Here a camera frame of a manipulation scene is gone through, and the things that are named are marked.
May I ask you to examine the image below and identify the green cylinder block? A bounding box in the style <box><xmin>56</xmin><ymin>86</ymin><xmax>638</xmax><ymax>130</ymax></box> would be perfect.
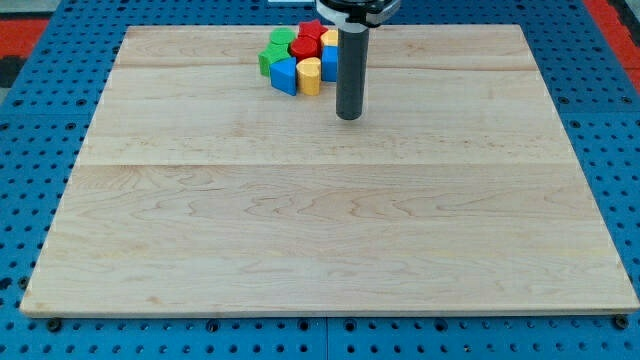
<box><xmin>269</xmin><ymin>27</ymin><xmax>297</xmax><ymax>46</ymax></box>

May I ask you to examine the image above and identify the red cylinder block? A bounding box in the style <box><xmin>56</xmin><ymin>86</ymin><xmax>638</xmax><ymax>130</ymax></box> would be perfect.
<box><xmin>289</xmin><ymin>36</ymin><xmax>320</xmax><ymax>62</ymax></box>

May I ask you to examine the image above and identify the light wooden board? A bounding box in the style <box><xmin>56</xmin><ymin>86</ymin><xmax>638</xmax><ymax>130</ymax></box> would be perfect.
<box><xmin>20</xmin><ymin>25</ymin><xmax>639</xmax><ymax>318</ymax></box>

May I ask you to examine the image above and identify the dark grey cylindrical pointer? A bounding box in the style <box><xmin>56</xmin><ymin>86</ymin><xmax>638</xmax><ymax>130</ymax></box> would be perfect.
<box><xmin>336</xmin><ymin>24</ymin><xmax>369</xmax><ymax>120</ymax></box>

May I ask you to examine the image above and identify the green star block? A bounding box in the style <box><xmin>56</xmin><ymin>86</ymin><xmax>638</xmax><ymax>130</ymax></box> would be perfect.
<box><xmin>258</xmin><ymin>43</ymin><xmax>290</xmax><ymax>77</ymax></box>

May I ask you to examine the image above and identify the yellow rounded block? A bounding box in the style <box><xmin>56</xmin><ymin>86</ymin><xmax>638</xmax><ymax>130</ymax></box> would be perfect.
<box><xmin>296</xmin><ymin>57</ymin><xmax>321</xmax><ymax>96</ymax></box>

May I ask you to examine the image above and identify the red star block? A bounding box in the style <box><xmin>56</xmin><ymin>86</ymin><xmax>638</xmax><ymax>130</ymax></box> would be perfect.
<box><xmin>298</xmin><ymin>19</ymin><xmax>328</xmax><ymax>41</ymax></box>

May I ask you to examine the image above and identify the yellow hexagon block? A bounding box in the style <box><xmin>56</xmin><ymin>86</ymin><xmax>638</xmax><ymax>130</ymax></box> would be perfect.
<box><xmin>320</xmin><ymin>29</ymin><xmax>339</xmax><ymax>47</ymax></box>

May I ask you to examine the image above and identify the blue wedge block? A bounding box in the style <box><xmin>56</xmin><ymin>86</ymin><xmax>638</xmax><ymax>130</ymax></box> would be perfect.
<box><xmin>270</xmin><ymin>57</ymin><xmax>297</xmax><ymax>96</ymax></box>

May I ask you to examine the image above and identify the blue cube block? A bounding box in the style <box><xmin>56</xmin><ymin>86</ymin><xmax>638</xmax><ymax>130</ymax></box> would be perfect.
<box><xmin>321</xmin><ymin>46</ymin><xmax>338</xmax><ymax>82</ymax></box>

